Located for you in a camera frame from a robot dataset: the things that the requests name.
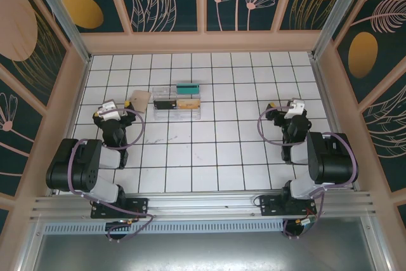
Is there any tan card holder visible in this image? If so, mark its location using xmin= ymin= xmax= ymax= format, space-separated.
xmin=130 ymin=89 xmax=152 ymax=114

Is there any black card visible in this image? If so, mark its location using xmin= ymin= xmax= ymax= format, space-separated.
xmin=153 ymin=100 xmax=177 ymax=110

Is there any clear acrylic card organizer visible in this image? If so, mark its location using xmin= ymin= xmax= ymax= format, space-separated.
xmin=152 ymin=85 xmax=203 ymax=122

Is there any gold card with print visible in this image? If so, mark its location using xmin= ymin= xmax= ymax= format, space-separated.
xmin=176 ymin=100 xmax=201 ymax=110

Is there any teal card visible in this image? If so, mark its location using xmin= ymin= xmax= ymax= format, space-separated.
xmin=176 ymin=83 xmax=201 ymax=96

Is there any grey metal sheet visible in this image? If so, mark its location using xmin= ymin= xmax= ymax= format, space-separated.
xmin=31 ymin=232 xmax=391 ymax=271

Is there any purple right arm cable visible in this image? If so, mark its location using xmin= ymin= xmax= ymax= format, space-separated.
xmin=257 ymin=107 xmax=359 ymax=240

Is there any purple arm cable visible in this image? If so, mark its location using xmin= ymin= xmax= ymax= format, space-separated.
xmin=257 ymin=107 xmax=359 ymax=240
xmin=67 ymin=108 xmax=155 ymax=242

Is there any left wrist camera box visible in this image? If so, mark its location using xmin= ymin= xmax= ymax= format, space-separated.
xmin=96 ymin=100 xmax=120 ymax=119

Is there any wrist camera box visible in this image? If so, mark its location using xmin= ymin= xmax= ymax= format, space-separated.
xmin=96 ymin=100 xmax=120 ymax=119
xmin=284 ymin=99 xmax=306 ymax=120

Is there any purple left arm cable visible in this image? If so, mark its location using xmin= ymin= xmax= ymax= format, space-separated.
xmin=67 ymin=108 xmax=155 ymax=242

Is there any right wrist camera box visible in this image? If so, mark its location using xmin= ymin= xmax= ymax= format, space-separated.
xmin=284 ymin=99 xmax=306 ymax=120

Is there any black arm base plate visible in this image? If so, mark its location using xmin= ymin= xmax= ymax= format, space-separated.
xmin=259 ymin=195 xmax=318 ymax=218
xmin=91 ymin=197 xmax=150 ymax=220

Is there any aluminium corner post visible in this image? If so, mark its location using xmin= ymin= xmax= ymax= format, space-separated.
xmin=25 ymin=0 xmax=93 ymax=64
xmin=310 ymin=0 xmax=372 ymax=59

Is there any aluminium front rail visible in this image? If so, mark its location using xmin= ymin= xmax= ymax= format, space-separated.
xmin=30 ymin=190 xmax=377 ymax=223

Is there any grey slotted cable duct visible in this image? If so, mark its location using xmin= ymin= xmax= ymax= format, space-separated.
xmin=43 ymin=220 xmax=286 ymax=235

